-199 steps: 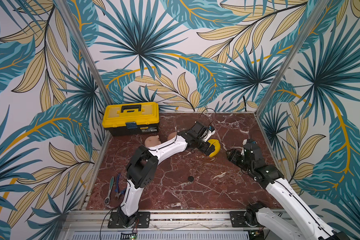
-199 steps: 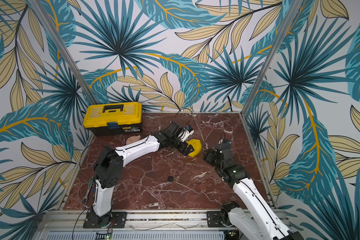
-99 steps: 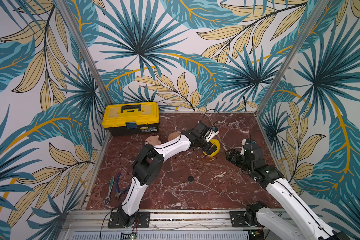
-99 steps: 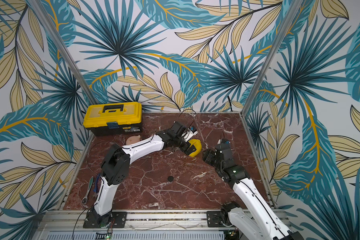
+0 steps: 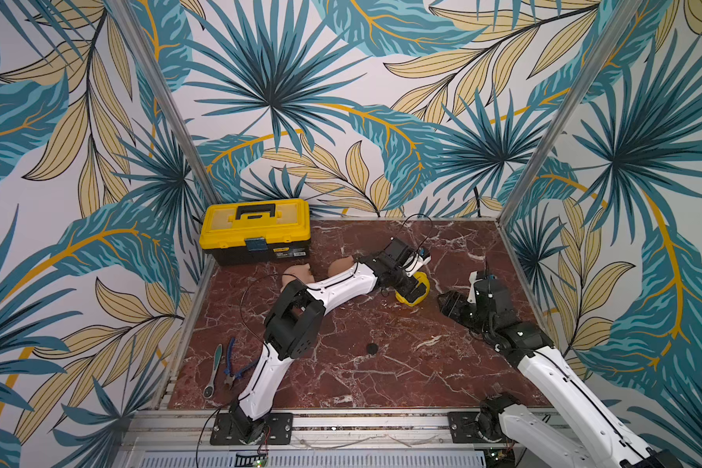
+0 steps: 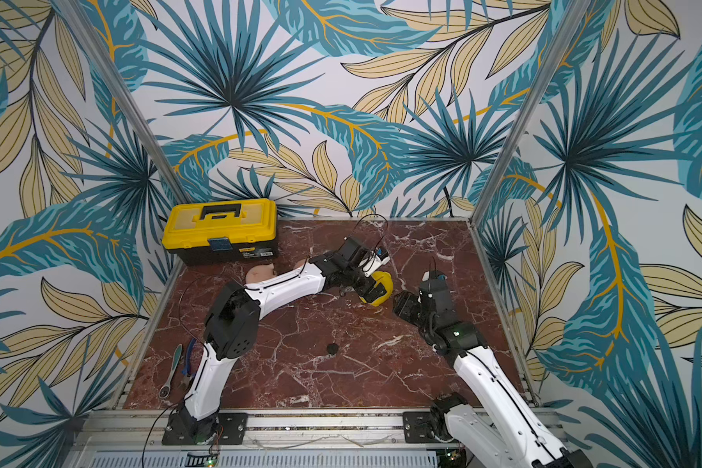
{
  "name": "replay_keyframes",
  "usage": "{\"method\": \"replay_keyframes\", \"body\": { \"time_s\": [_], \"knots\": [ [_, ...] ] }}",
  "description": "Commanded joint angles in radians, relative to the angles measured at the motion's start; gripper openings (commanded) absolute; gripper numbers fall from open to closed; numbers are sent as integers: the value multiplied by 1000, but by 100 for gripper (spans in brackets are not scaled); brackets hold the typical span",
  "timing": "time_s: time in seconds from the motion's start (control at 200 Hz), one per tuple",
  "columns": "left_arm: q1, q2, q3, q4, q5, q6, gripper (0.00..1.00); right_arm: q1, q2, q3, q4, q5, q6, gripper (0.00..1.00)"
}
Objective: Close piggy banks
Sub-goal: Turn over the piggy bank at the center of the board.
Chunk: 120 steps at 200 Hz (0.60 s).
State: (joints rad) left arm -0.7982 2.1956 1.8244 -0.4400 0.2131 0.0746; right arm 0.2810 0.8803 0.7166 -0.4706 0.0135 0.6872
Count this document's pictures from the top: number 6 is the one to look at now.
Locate yellow piggy bank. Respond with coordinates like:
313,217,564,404
359,271,394,307

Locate pink piggy bank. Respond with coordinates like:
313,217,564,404
245,263,277,284

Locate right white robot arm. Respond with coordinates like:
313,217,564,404
393,270,592,467

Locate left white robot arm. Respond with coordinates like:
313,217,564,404
163,237,393,445

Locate yellow black toolbox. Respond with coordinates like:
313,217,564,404
162,198,278,266

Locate silver ratchet wrench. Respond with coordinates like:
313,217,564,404
158,344,183,400

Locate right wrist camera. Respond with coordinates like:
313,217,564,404
424,270,448,289

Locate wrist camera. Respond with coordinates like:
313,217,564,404
424,270,448,289
360,247,390,277

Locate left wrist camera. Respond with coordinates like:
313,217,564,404
360,247,390,277

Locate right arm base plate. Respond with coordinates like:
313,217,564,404
402,411,446,444

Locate aluminium front rail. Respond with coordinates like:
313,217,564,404
75,408,569,452

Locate blue handled pliers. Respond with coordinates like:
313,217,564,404
181,337,198,390

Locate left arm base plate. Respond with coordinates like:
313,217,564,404
162,409,248,446

